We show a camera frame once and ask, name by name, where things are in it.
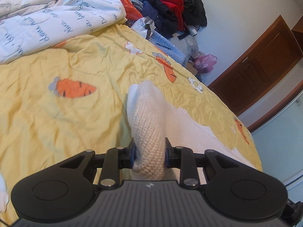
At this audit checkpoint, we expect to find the white knitted sweater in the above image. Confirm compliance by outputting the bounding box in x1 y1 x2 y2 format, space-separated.
127 80 252 180

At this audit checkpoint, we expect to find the pile of dark clothes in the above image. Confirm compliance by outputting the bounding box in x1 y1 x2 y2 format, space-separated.
131 0 208 40

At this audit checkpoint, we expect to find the yellow carrot print bedsheet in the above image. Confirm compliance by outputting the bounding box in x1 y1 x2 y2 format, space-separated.
1 24 262 224

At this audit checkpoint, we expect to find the pink plastic bag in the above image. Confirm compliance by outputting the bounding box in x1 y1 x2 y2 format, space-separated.
194 54 217 73

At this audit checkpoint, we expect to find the brown wooden door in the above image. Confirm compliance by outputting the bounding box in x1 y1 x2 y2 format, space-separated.
208 16 302 116

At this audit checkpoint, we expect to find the light blue knitted blanket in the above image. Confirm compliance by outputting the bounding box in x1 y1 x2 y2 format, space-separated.
148 31 186 67

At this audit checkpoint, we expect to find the white printed quilt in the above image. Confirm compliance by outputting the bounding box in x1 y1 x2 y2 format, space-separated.
1 0 126 64

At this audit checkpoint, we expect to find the crumpled white black bag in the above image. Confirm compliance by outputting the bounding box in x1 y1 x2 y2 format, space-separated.
131 16 155 40

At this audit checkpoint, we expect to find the red garment on pile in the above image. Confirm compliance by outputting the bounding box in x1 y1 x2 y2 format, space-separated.
160 0 185 31

